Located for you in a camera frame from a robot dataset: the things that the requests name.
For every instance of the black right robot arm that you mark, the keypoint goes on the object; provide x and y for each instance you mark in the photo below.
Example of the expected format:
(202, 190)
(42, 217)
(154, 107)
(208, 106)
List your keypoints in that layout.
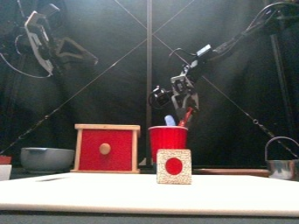
(249, 29)

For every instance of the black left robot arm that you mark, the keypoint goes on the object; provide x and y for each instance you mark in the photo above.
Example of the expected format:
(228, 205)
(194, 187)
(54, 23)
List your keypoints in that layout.
(14, 17)

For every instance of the toy sushi roll block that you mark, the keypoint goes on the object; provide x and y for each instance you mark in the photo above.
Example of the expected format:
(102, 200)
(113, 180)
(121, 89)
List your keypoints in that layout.
(174, 166)

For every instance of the red plastic cup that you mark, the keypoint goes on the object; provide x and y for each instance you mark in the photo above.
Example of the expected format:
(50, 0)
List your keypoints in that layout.
(169, 143)

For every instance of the wooden box with red drawer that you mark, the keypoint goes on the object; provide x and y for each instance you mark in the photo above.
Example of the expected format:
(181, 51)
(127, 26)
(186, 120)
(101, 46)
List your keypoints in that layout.
(105, 148)

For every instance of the brown wooden tray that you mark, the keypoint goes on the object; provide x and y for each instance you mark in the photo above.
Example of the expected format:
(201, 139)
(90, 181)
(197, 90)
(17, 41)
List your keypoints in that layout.
(234, 172)

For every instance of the white cutting board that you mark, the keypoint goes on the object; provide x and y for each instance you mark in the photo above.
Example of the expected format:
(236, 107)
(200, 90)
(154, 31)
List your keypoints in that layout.
(147, 195)

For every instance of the grey bowl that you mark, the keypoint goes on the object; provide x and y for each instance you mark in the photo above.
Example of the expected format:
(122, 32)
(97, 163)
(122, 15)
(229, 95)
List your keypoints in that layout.
(46, 159)

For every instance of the red and white container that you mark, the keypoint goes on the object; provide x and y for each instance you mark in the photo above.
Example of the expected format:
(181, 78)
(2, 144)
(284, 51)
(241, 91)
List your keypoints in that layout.
(5, 169)

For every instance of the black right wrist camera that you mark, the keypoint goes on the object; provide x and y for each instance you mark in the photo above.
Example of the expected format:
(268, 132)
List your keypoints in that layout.
(159, 97)

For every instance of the grey vertical frame pole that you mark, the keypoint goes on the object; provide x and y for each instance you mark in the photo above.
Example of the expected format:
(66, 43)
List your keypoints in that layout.
(149, 73)

